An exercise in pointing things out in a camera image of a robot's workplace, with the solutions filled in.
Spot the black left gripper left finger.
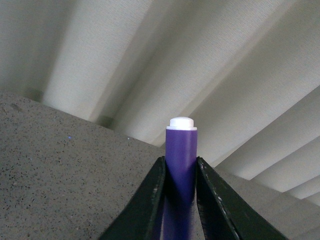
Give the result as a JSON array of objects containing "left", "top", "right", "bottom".
[{"left": 99, "top": 156, "right": 166, "bottom": 240}]

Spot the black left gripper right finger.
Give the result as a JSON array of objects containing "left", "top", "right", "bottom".
[{"left": 196, "top": 157, "right": 287, "bottom": 240}]

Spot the purple marker pen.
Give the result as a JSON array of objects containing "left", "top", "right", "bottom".
[{"left": 154, "top": 116, "right": 198, "bottom": 240}]

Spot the white curtain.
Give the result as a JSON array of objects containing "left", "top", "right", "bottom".
[{"left": 0, "top": 0, "right": 320, "bottom": 204}]

